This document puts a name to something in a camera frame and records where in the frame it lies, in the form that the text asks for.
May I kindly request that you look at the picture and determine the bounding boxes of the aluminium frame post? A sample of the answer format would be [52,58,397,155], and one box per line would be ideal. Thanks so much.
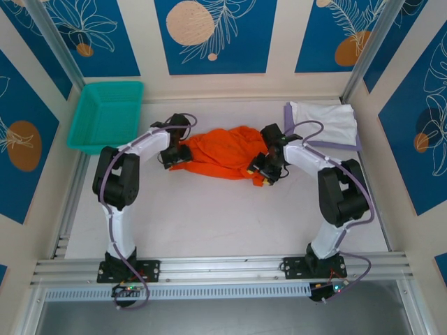
[24,0,87,92]
[340,0,406,104]

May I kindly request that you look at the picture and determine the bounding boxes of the teal plastic basket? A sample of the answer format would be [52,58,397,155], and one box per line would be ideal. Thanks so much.
[66,81,145,156]

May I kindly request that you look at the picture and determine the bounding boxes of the orange t-shirt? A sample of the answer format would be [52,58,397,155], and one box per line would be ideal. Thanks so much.
[167,126,277,188]

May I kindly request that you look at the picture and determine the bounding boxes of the grey metal panel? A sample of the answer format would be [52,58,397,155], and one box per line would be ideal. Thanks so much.
[34,281,425,335]

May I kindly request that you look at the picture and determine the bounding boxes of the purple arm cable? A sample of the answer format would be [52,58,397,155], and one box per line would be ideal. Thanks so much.
[283,120,376,304]
[97,112,198,311]

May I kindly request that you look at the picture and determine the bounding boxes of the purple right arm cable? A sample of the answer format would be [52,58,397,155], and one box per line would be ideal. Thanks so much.
[283,120,376,304]

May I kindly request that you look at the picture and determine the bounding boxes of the blue floral wall poster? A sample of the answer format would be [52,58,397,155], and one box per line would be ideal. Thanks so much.
[362,0,447,94]
[378,33,447,217]
[0,6,73,101]
[33,0,141,78]
[0,52,61,225]
[154,0,279,76]
[295,0,388,74]

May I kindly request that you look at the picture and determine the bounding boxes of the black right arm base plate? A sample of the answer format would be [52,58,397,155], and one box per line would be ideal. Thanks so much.
[282,256,349,280]

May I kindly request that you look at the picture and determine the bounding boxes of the small circuit board with LEDs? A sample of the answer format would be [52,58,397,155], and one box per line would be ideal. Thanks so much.
[111,283,146,298]
[309,281,350,303]

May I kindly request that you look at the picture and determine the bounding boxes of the white slotted cable duct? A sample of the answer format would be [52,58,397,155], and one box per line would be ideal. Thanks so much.
[43,282,314,302]

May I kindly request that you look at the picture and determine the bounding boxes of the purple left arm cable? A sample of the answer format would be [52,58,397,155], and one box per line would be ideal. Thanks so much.
[97,112,198,311]

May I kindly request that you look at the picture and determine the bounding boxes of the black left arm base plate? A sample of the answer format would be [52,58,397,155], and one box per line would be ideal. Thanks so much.
[96,258,161,283]

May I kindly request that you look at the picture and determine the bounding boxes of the aluminium mounting rail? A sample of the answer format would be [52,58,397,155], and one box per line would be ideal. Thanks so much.
[29,253,415,289]

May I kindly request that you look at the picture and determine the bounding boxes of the folded white t-shirt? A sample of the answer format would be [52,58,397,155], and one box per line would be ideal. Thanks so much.
[288,100,360,144]

